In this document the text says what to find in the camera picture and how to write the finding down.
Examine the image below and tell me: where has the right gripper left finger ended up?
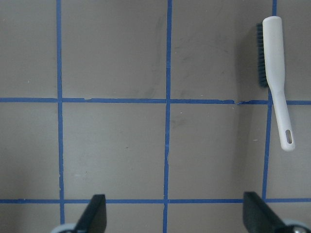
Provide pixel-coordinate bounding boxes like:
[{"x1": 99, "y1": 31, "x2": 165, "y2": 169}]
[{"x1": 73, "y1": 194, "x2": 107, "y2": 233}]

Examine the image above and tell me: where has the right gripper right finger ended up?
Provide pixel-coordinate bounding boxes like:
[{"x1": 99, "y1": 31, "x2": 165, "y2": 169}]
[{"x1": 242, "y1": 192, "x2": 294, "y2": 233}]

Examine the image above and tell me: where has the beige hand brush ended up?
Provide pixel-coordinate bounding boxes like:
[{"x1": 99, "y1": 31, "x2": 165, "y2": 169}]
[{"x1": 256, "y1": 16, "x2": 295, "y2": 151}]

